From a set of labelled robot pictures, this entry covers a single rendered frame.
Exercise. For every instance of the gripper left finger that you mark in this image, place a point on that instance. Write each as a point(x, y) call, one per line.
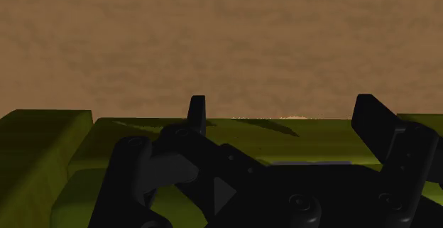
point(193, 151)

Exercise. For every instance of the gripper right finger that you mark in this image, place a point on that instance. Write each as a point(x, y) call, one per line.
point(398, 144)

